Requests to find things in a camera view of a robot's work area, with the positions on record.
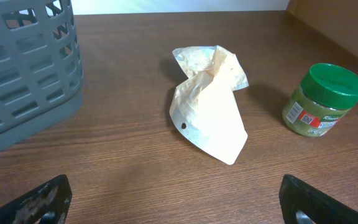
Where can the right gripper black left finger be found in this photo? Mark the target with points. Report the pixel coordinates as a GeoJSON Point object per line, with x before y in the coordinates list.
{"type": "Point", "coordinates": [47, 203]}

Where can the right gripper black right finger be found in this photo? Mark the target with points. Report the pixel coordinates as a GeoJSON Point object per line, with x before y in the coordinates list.
{"type": "Point", "coordinates": [302, 203]}

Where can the green lid seasoning jar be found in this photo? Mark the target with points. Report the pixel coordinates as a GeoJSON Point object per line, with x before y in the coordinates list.
{"type": "Point", "coordinates": [325, 94]}

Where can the beige crumpled paper pouch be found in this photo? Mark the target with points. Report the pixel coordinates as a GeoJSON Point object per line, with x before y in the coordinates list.
{"type": "Point", "coordinates": [204, 109]}

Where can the grey plastic basket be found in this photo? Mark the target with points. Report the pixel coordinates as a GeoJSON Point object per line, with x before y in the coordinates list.
{"type": "Point", "coordinates": [41, 72]}

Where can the brown side panel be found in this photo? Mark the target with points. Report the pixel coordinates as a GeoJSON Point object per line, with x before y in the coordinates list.
{"type": "Point", "coordinates": [335, 19]}

